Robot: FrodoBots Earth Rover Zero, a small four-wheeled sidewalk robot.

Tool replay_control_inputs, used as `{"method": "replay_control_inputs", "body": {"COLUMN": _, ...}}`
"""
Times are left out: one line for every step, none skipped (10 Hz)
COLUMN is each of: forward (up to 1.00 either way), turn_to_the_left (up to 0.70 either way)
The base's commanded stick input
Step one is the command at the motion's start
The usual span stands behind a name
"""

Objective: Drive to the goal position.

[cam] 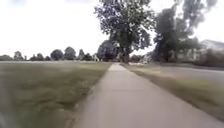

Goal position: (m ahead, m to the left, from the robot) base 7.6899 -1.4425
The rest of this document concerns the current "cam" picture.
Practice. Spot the grey concrete sidewalk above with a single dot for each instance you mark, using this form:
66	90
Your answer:
128	100

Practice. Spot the large leafy tree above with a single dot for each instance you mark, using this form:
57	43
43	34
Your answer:
126	23

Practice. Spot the row of distant trees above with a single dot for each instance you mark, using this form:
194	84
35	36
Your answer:
63	55

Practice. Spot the tall dark tree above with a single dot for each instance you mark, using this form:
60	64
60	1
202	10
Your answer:
170	33

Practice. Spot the wide grass field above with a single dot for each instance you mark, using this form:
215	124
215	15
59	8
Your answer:
43	86

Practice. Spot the grass verge strip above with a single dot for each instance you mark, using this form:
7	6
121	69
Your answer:
186	87

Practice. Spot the grey asphalt road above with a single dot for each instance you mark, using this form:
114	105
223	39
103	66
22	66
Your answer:
203	74

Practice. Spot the building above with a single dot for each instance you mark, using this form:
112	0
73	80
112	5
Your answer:
210	50

